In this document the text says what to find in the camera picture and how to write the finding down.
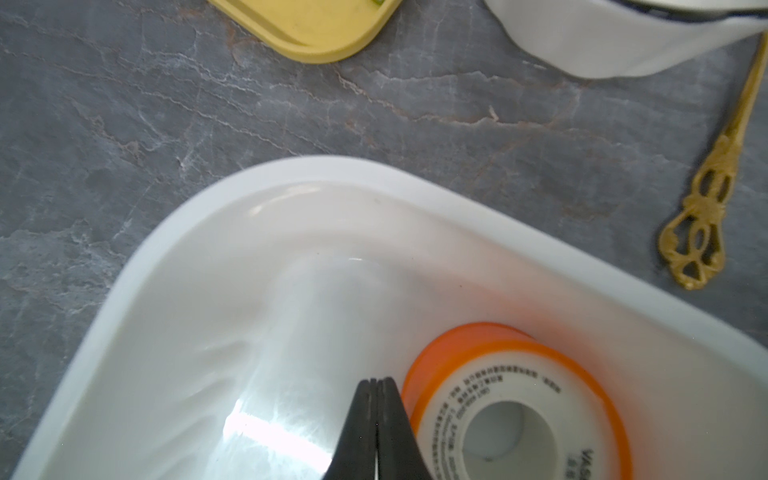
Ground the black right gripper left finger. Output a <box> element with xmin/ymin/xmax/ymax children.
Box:
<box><xmin>323</xmin><ymin>379</ymin><xmax>378</xmax><ymax>480</ymax></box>

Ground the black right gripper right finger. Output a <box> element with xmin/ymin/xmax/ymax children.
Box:
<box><xmin>377</xmin><ymin>377</ymin><xmax>432</xmax><ymax>480</ymax></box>

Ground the white plastic storage box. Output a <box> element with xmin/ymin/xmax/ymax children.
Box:
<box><xmin>14</xmin><ymin>156</ymin><xmax>767</xmax><ymax>479</ymax></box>

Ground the gold ornate fork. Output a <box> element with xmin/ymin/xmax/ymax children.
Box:
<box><xmin>657</xmin><ymin>33</ymin><xmax>767</xmax><ymax>290</ymax></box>

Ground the yellow plastic tray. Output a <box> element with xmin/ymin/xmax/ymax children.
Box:
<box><xmin>211</xmin><ymin>0</ymin><xmax>401</xmax><ymax>64</ymax></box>

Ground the white scalloped bowl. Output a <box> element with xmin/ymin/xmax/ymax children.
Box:
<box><xmin>487</xmin><ymin>0</ymin><xmax>767</xmax><ymax>79</ymax></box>

